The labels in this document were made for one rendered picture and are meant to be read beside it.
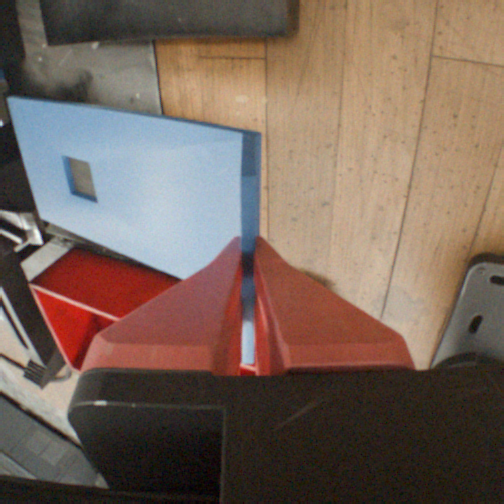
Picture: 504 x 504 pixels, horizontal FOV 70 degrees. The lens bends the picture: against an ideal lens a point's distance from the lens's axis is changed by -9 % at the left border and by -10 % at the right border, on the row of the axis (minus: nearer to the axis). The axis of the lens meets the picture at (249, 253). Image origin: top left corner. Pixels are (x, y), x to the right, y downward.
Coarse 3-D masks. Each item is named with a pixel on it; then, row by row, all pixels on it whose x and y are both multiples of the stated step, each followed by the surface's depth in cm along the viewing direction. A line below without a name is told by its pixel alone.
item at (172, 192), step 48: (48, 144) 17; (96, 144) 15; (144, 144) 14; (192, 144) 13; (240, 144) 12; (48, 192) 19; (96, 192) 17; (144, 192) 15; (192, 192) 14; (240, 192) 10; (96, 240) 19; (144, 240) 17; (192, 240) 15
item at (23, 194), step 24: (0, 0) 22; (0, 24) 23; (0, 48) 24; (24, 48) 25; (0, 144) 31; (0, 168) 26; (24, 168) 28; (0, 192) 27; (24, 192) 29; (0, 240) 28
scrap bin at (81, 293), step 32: (64, 256) 35; (96, 256) 35; (32, 288) 32; (64, 288) 31; (96, 288) 31; (128, 288) 31; (160, 288) 31; (64, 320) 37; (96, 320) 41; (64, 352) 37
